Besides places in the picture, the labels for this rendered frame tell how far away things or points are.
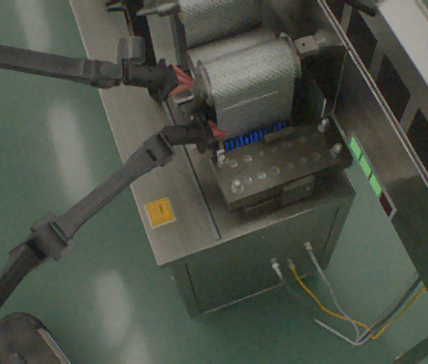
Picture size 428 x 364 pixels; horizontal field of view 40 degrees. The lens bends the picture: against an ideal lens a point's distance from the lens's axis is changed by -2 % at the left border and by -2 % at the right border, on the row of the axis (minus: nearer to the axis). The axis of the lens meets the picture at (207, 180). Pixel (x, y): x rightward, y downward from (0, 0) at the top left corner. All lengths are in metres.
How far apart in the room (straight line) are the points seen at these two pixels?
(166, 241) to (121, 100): 0.54
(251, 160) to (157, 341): 1.16
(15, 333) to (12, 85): 1.45
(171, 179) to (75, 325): 1.08
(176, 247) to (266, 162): 0.37
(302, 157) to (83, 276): 1.38
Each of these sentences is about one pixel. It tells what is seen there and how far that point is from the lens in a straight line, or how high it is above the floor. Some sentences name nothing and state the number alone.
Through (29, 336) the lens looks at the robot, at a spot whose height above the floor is 0.24.
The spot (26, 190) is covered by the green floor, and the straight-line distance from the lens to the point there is 3.10.
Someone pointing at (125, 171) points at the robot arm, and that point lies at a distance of 1.61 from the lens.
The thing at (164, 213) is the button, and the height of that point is 0.92.
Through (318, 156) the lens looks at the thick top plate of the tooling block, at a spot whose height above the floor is 1.03.
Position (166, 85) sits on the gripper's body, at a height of 1.32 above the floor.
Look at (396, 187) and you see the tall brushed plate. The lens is 1.53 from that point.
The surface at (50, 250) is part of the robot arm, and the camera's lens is 1.55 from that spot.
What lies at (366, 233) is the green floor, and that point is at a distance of 2.86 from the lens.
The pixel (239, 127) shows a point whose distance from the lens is 1.80.
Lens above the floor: 2.63
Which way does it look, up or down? 64 degrees down
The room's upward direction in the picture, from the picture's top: 8 degrees counter-clockwise
